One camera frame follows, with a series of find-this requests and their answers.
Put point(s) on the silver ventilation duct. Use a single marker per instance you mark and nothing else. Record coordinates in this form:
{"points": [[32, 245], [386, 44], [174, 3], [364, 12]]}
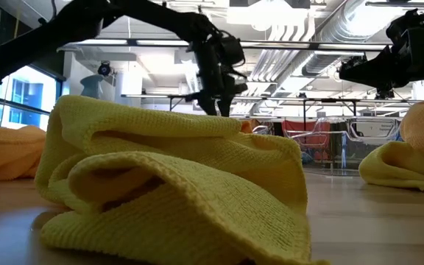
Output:
{"points": [[344, 25]]}

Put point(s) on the black beam with light strips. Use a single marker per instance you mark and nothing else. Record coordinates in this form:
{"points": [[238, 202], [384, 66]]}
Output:
{"points": [[307, 46]]}

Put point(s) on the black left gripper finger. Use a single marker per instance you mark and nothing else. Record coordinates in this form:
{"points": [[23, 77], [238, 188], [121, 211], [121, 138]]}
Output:
{"points": [[226, 105], [207, 105]]}

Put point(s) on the white ceiling air unit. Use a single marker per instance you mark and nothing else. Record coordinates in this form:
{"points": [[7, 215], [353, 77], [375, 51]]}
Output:
{"points": [[267, 14]]}

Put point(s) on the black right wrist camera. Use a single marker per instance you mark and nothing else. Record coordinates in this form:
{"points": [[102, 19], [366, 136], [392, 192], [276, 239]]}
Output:
{"points": [[409, 27]]}

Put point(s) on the black track light fixture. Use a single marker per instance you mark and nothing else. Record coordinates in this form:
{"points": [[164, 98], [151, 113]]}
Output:
{"points": [[385, 94]]}

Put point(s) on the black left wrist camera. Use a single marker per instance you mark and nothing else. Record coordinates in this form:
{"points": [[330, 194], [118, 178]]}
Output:
{"points": [[232, 49]]}

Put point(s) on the yellow microfiber towel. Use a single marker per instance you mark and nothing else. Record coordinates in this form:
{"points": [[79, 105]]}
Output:
{"points": [[197, 206], [396, 165]]}

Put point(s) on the pale blue air freshener bottle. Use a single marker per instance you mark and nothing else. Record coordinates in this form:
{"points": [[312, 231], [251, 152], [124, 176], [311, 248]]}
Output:
{"points": [[92, 86]]}

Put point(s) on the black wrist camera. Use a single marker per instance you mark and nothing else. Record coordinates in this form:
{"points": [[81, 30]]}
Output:
{"points": [[409, 27], [232, 49]]}

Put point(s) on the round black ceiling camera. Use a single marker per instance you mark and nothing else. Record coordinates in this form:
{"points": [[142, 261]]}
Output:
{"points": [[104, 68]]}

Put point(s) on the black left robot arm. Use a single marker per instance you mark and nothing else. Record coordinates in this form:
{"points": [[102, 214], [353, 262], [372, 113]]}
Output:
{"points": [[50, 33]]}

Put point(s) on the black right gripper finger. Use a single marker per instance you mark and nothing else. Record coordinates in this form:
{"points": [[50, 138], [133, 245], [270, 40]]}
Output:
{"points": [[377, 71]]}

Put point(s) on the large glass window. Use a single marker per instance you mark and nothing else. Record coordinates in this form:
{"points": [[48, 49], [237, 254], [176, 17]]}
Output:
{"points": [[31, 95]]}

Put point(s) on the black framed background table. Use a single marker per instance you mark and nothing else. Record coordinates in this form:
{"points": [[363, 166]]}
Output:
{"points": [[149, 96]]}

